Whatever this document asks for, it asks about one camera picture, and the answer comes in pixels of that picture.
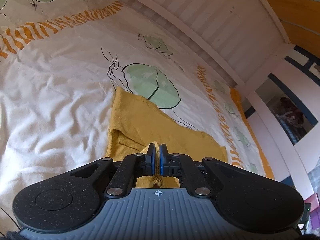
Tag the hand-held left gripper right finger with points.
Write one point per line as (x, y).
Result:
(163, 162)

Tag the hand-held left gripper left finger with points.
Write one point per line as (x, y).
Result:
(151, 162)

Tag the yellow knitted sweater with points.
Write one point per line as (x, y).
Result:
(140, 122)

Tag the yellow bed sheet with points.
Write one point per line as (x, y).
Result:
(241, 105)

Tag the brown stuffed toy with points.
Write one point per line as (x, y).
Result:
(291, 115)

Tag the white leaf-print duvet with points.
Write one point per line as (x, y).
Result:
(50, 92)

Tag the orange wooden bunk slats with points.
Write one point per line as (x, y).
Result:
(295, 10)

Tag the white wooden bed frame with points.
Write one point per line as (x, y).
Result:
(250, 30)

